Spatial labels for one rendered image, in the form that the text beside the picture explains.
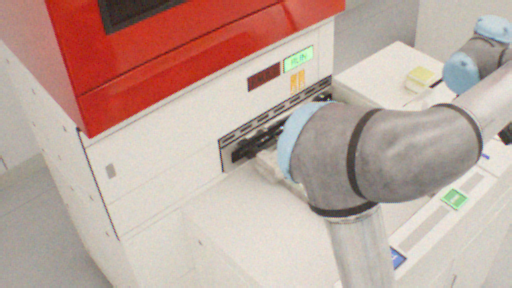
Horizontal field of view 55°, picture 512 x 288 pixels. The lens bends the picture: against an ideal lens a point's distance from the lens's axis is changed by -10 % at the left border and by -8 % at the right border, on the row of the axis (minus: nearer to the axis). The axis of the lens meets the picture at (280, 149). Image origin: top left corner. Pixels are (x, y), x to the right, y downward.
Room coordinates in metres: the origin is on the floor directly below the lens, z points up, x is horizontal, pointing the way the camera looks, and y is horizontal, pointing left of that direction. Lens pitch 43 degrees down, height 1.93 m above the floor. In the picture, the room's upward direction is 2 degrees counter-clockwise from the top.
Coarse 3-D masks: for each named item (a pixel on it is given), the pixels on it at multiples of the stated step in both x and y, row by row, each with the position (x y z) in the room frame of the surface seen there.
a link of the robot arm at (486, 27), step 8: (488, 16) 0.88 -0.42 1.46; (496, 16) 0.88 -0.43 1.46; (480, 24) 0.85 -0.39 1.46; (488, 24) 0.85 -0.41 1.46; (496, 24) 0.85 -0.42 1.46; (504, 24) 0.85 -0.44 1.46; (480, 32) 0.84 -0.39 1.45; (488, 32) 0.83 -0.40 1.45; (496, 32) 0.83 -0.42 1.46; (504, 32) 0.83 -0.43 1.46; (488, 40) 0.82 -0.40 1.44; (496, 40) 0.82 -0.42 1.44; (504, 40) 0.82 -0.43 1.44
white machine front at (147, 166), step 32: (320, 32) 1.35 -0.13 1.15; (256, 64) 1.19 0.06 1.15; (320, 64) 1.35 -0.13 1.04; (192, 96) 1.05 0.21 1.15; (224, 96) 1.12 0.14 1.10; (256, 96) 1.19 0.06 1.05; (288, 96) 1.26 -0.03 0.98; (128, 128) 0.93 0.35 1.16; (160, 128) 0.99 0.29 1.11; (192, 128) 1.04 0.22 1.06; (224, 128) 1.11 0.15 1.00; (96, 160) 0.87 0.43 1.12; (128, 160) 0.92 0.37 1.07; (160, 160) 0.97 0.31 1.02; (192, 160) 1.03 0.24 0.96; (128, 192) 0.90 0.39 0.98; (160, 192) 0.96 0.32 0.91; (192, 192) 1.02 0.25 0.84; (128, 224) 0.88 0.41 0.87
